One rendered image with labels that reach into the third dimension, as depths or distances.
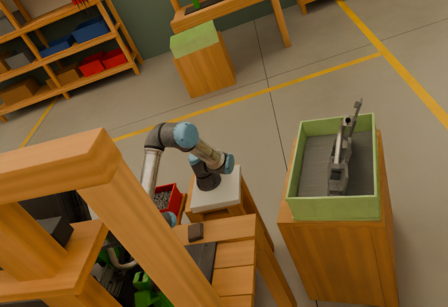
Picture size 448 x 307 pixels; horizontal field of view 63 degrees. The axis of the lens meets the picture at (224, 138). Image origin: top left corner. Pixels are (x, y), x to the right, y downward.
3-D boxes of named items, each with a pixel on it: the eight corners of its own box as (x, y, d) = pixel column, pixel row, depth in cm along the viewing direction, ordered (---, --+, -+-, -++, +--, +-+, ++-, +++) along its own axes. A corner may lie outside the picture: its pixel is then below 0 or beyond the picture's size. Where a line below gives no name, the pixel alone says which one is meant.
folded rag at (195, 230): (189, 227, 194) (187, 224, 193) (203, 223, 193) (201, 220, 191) (189, 243, 186) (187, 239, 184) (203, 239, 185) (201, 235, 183)
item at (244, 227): (43, 261, 240) (28, 247, 231) (264, 231, 194) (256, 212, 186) (32, 281, 229) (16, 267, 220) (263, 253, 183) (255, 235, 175)
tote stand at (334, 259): (318, 215, 283) (294, 137, 239) (392, 214, 260) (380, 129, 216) (309, 300, 235) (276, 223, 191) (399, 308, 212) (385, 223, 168)
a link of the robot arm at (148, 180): (142, 119, 173) (121, 224, 163) (160, 119, 168) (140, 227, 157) (157, 126, 183) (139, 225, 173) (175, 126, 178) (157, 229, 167)
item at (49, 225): (39, 234, 124) (25, 221, 120) (75, 229, 119) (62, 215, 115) (28, 253, 118) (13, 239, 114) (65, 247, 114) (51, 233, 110)
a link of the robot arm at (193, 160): (199, 162, 220) (191, 145, 212) (219, 163, 213) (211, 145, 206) (191, 177, 212) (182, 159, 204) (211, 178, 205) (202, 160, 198)
